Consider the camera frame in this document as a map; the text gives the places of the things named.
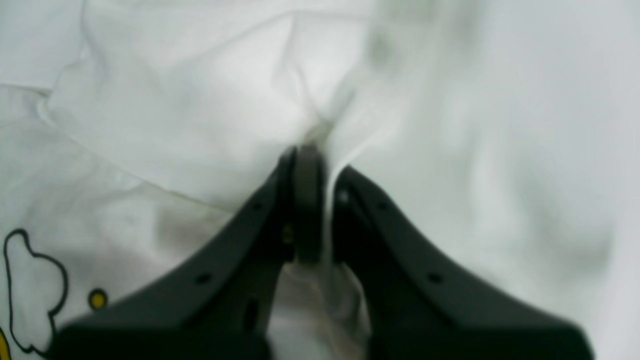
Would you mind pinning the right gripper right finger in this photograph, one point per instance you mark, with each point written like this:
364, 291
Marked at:
424, 306

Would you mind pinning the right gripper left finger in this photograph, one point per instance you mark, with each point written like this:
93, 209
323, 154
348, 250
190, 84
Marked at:
217, 304

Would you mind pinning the white T-shirt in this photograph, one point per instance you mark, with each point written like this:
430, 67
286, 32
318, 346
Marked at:
506, 130

